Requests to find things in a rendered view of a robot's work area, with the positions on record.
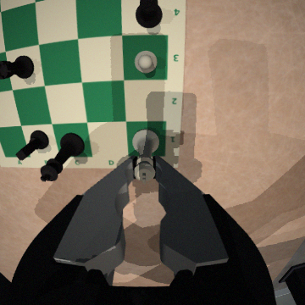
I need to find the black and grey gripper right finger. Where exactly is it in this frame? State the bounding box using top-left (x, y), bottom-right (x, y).
top-left (152, 155), bottom-right (277, 305)

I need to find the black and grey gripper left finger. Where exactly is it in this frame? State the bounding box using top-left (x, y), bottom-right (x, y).
top-left (6, 155), bottom-right (138, 305)

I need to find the green and cream chessboard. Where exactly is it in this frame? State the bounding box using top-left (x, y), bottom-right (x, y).
top-left (0, 0), bottom-right (186, 169)

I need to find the white pawn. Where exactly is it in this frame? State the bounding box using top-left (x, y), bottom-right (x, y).
top-left (135, 51), bottom-right (157, 73)

